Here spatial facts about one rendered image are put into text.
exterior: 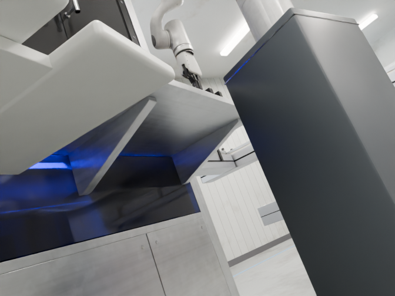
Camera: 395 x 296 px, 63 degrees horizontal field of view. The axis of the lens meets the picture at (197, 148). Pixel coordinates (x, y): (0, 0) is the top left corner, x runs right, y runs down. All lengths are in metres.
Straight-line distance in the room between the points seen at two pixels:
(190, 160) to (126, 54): 0.88
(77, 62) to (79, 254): 0.58
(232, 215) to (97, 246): 4.04
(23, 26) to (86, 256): 0.64
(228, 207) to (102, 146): 4.11
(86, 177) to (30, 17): 0.59
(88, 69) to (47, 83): 0.06
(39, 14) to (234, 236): 4.57
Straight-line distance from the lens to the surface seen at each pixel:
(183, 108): 0.94
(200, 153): 1.28
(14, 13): 0.44
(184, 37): 1.41
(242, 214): 5.03
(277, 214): 2.07
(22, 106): 0.55
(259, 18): 0.86
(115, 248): 1.00
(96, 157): 0.92
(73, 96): 0.55
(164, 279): 1.11
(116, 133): 0.86
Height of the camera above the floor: 0.50
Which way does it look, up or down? 15 degrees up
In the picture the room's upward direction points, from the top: 21 degrees counter-clockwise
